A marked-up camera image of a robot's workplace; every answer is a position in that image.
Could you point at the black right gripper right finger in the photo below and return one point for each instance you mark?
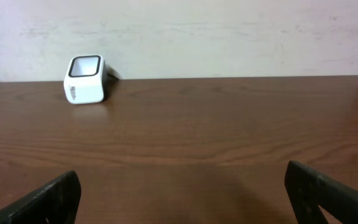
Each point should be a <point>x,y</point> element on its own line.
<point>311,191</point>

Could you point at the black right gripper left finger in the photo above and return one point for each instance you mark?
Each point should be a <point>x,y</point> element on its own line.
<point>56,202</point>

